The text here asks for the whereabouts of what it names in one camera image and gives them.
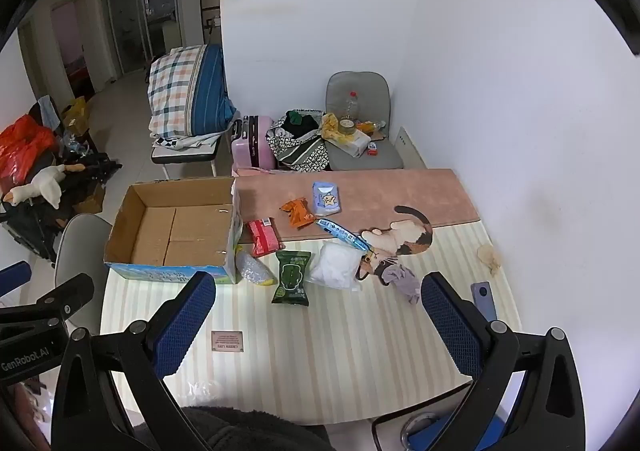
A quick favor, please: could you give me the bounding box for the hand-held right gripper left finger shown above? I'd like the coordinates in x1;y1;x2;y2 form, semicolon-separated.
51;271;217;451

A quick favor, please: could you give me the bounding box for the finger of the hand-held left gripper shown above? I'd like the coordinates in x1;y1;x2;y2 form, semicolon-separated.
0;261;32;299
0;273;96;328

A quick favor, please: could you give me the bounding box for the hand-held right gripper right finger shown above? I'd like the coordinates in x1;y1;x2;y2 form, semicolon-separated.
421;272;586;451

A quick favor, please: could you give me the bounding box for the pink packet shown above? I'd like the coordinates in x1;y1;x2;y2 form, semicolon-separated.
381;263;422;305

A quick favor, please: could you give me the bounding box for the silver yellow packet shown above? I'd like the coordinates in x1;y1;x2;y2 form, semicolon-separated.
235;246;278;287

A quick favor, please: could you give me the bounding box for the red snack packet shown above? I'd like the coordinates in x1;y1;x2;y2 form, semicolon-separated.
247;218;284;258

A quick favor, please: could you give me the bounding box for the green snack packet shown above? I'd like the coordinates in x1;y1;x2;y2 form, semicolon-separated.
271;250;313;307

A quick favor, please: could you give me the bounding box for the white soft packet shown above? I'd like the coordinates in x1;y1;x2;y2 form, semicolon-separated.
305;241;365;290

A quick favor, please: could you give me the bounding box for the long blue snack packet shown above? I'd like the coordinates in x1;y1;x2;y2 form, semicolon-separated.
315;218;373;253

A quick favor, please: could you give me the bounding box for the orange snack packet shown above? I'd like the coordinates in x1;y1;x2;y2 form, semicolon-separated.
279;198;316;230

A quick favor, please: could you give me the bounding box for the light blue tissue packet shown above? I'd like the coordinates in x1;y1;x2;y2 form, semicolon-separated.
312;181;343;217

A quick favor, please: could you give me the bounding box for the grey-blue smartphone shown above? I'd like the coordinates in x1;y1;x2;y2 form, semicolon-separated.
470;281;498;323

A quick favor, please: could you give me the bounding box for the grey chair back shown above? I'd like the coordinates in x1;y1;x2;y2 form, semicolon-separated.
54;214;113;337

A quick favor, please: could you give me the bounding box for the small brown cardboard box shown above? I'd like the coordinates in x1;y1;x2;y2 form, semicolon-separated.
75;186;106;214

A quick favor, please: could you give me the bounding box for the white goose plush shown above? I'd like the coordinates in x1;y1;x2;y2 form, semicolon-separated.
2;164;83;208

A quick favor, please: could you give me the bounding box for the blue chair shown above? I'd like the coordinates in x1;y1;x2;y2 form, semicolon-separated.
372;406;506;451

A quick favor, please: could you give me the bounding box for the striped tablecloth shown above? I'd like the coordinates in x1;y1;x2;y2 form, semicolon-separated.
100;218;521;424

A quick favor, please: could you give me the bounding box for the red plastic bag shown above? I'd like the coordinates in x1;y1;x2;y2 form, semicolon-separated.
0;114;57;182

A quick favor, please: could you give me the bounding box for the pink cat table mat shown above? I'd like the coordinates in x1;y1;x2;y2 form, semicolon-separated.
234;168;482;282

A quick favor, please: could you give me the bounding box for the light blue cloth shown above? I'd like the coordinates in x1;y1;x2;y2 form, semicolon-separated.
37;96;58;127

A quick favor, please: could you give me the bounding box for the yellow paper bag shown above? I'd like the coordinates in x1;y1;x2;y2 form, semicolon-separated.
61;97;91;134

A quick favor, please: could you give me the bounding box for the white patterned cloth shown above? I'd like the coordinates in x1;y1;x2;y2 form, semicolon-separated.
151;131;221;150

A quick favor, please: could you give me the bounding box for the white slotted panel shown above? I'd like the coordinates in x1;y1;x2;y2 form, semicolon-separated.
397;126;428;169

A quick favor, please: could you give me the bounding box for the pink suitcase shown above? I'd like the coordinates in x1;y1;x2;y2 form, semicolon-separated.
231;115;277;172

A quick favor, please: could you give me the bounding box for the patterned tote bag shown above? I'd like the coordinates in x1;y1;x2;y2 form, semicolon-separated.
266;109;331;173

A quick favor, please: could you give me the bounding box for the white tissue pack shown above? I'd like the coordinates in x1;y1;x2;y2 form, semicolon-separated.
340;131;373;157

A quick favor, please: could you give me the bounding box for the black garment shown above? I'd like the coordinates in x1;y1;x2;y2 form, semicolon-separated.
285;111;321;137

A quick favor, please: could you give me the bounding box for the blue folded blanket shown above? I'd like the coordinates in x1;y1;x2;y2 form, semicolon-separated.
190;44;240;137

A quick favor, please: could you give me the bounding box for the yellow plastic bag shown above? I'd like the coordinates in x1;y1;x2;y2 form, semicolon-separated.
320;114;346;139

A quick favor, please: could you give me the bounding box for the plaid quilt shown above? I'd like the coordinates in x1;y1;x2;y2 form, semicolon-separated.
147;45;208;139

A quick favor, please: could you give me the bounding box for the grey cushioned chair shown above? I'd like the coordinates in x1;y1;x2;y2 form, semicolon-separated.
325;72;405;171

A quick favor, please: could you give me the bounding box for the glass sliding door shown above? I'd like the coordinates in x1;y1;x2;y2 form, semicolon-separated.
98;0;181;82

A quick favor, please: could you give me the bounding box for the metal frame chair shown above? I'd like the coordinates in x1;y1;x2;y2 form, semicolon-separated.
151;131;223;179

